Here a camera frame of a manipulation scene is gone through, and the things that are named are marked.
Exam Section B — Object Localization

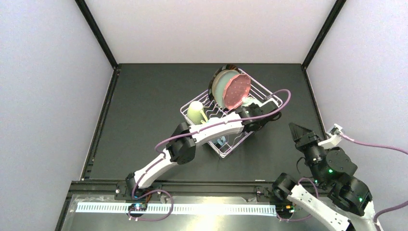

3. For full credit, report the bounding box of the white wire dish rack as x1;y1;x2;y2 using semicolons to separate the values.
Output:
179;65;288;158

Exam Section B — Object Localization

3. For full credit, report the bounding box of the pink dotted plate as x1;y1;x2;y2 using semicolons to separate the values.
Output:
222;74;251;110

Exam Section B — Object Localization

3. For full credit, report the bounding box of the light blue mug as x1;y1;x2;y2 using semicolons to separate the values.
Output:
204;117;226;144

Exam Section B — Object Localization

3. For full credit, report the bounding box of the green flower plate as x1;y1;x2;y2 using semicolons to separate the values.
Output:
212;69;239;108

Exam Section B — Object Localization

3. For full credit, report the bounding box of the cream mug green handle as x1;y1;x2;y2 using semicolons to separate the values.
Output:
187;101;208;125

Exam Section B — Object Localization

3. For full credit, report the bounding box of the green glazed small bowl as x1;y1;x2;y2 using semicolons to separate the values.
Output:
242;97;257;107

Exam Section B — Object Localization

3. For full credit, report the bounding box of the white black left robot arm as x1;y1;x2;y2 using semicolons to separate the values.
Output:
126;102;281;199

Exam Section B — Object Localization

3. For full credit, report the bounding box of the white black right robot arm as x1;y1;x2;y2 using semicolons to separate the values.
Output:
272;123;383;231

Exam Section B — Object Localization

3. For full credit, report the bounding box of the white led light strip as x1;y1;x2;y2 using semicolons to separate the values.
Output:
74;202;276;217

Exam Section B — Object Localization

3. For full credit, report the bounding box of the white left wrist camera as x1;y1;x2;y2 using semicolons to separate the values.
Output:
260;96;278;113

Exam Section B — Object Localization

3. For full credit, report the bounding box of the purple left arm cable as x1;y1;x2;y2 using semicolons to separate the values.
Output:
129;89;292;222

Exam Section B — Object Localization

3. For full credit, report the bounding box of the black frame post right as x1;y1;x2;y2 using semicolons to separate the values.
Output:
301;0;346;71

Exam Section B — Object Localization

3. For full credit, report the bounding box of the black frame post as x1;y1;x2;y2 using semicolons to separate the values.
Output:
301;0;346;71
75;0;118;69

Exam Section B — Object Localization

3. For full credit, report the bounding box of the black frame post left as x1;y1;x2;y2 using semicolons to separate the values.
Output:
75;0;118;69

